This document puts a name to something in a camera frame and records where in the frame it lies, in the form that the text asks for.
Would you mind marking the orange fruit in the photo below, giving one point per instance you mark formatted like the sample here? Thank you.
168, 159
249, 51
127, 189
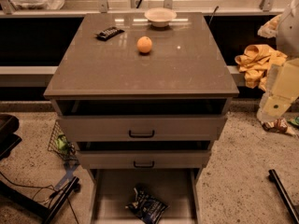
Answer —
144, 44

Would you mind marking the green packet on floor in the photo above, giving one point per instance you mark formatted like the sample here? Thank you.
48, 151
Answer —
294, 121

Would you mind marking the blue chip bag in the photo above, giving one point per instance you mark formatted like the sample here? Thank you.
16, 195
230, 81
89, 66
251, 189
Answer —
147, 207

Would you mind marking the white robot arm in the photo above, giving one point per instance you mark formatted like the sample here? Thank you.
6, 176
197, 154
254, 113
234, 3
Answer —
287, 35

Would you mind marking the brown snack bag on floor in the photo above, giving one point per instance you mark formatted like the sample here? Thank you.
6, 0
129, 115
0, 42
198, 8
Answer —
278, 126

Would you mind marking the wire basket with green item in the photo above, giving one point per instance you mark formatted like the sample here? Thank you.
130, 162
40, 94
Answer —
59, 145

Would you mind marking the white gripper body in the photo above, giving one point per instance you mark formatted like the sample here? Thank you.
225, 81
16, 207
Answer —
288, 34

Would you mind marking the bottom grey open drawer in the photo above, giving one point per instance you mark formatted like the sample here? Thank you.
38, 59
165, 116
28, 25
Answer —
114, 190

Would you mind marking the dark candy bar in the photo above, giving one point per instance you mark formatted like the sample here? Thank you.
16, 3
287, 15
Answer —
109, 33

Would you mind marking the yellow cloth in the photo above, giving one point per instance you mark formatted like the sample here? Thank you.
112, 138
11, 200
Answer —
256, 62

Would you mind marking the white bowl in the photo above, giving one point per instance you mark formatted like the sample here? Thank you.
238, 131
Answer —
160, 16

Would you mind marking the black bar right floor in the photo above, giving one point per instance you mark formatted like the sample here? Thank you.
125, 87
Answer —
292, 208

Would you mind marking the grey drawer cabinet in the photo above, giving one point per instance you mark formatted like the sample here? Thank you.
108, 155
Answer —
184, 74

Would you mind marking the top grey drawer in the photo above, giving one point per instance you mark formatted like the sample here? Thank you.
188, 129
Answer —
138, 128

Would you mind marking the middle grey drawer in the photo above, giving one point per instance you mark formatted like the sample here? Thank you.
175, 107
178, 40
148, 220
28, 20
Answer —
162, 159

